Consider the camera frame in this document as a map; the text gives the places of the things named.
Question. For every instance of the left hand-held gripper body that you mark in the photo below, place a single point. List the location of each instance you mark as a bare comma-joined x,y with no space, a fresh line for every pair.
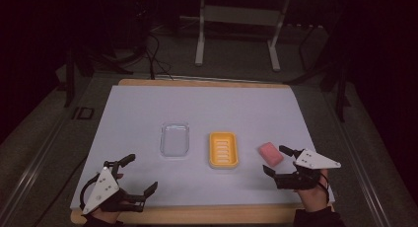
102,189

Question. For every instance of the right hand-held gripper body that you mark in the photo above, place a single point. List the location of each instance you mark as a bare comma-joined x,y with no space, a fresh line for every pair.
313,160

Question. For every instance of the pink soap bar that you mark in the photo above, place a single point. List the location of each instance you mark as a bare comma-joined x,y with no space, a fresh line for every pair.
270,154

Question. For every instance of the person's left hand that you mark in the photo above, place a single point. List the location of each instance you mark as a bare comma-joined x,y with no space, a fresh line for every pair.
106,216

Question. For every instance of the person's right hand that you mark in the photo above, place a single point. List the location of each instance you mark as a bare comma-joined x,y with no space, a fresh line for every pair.
313,199

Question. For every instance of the yellow soap dish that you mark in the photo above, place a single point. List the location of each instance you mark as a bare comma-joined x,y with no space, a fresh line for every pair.
223,149

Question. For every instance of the clear plastic tray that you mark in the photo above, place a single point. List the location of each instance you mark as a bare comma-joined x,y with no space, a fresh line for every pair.
174,139

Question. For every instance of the black metal stand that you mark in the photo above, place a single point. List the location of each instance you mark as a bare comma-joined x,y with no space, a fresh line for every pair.
341,92
69,82

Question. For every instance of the pale table sheet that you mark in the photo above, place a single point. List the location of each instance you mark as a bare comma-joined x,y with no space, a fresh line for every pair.
197,105

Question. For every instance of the white metal stand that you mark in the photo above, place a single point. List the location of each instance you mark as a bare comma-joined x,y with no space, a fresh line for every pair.
241,15

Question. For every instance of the metal floor rail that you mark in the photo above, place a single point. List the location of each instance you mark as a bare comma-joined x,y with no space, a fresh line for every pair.
29,179
364,181

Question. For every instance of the black rectangular floor frame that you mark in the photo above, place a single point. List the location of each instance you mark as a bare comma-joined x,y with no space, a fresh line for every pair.
74,113

